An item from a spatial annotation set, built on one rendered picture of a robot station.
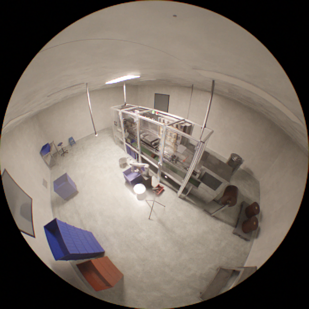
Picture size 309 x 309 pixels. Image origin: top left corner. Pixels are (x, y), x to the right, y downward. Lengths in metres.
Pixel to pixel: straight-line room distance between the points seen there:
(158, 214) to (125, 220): 0.84
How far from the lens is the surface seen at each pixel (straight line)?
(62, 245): 2.11
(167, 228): 2.49
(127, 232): 2.50
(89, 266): 2.42
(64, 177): 3.44
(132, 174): 2.85
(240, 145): 4.93
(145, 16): 0.37
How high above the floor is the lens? 2.44
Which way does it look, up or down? 40 degrees down
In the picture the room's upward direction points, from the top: 3 degrees clockwise
